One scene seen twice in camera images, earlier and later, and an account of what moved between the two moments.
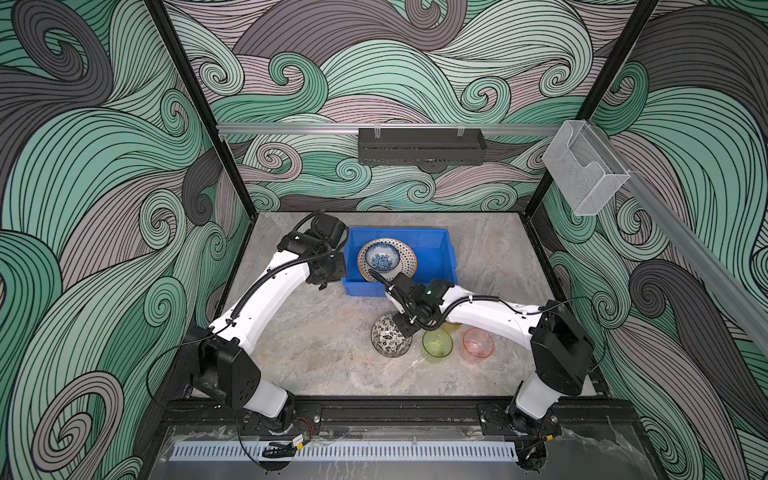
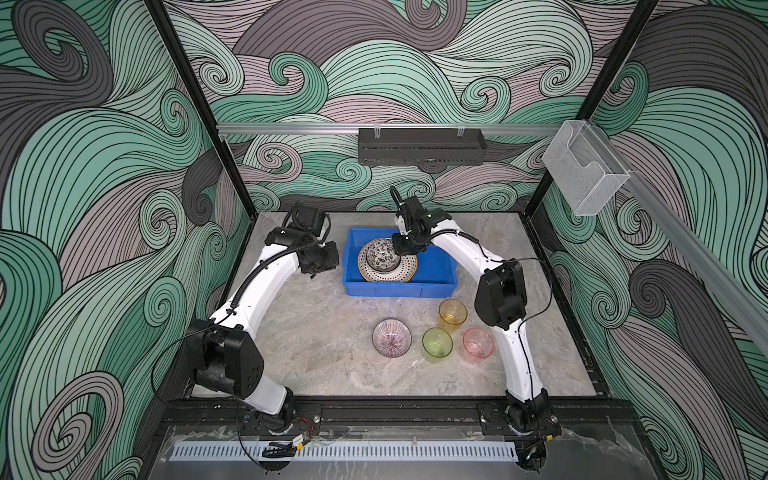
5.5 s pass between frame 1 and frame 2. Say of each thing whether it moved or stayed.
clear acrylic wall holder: stayed
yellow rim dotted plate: stayed
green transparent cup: stayed
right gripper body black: moved
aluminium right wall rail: stayed
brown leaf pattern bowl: moved
